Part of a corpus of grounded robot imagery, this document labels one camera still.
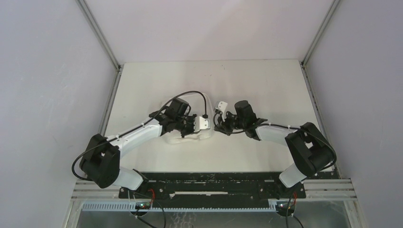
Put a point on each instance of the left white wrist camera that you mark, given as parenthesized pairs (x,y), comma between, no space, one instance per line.
(201,124)

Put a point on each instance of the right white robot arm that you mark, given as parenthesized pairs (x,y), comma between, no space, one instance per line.
(310,150)

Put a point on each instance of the white medicine kit box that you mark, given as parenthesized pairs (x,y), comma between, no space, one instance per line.
(199,104)

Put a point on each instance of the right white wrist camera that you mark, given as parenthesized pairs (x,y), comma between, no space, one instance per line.
(220,108)

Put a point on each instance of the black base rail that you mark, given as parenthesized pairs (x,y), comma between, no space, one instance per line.
(213,190)

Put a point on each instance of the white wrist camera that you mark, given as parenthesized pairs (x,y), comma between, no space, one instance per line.
(201,124)
(220,108)

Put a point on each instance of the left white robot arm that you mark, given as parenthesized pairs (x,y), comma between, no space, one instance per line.
(100,162)

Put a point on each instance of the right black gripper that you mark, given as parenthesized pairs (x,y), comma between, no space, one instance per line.
(224,126)

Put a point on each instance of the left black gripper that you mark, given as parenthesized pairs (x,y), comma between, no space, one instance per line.
(191,131)

